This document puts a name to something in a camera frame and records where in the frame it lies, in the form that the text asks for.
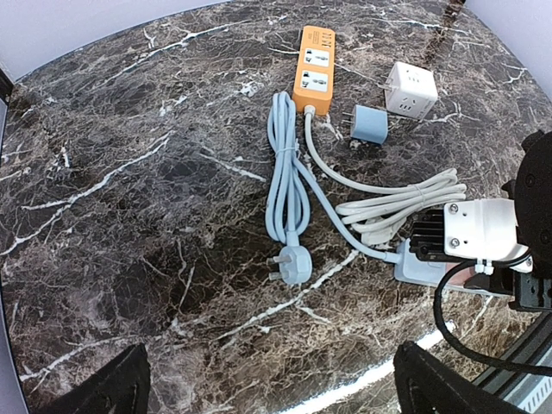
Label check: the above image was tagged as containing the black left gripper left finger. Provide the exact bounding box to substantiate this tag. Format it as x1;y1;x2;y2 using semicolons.
39;343;151;414

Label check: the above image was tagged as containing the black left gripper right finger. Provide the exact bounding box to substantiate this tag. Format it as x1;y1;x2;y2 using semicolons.
393;341;523;413

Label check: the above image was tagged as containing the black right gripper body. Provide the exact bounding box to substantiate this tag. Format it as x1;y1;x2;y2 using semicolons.
465;269;551;311

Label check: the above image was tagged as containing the light blue power strip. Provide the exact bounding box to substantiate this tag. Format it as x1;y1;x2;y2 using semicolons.
394;239;492;297

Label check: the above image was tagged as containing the light blue power cable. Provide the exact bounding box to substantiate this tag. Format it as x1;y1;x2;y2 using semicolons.
265;91;405;286

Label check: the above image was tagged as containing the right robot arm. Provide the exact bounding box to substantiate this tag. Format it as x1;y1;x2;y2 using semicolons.
464;130;551;312

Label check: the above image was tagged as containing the light blue charger plug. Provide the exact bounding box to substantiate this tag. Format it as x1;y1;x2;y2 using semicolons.
347;104;388;145

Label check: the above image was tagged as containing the white cube socket adapter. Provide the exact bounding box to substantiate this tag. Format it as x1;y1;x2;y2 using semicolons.
384;61;438;120

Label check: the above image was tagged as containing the orange power strip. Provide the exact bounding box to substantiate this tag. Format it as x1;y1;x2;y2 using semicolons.
292;25;336;116

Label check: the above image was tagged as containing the black sleeved camera cable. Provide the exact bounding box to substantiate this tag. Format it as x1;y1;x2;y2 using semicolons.
433;258;552;376

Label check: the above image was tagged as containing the black front frame rail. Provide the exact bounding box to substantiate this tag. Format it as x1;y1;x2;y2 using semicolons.
473;313;551;408

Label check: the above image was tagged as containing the white slotted cable duct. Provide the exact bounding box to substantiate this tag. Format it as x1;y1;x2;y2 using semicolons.
519;377;551;414

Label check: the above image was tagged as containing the white power strip cable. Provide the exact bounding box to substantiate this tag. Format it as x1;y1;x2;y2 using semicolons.
304;105;469;247

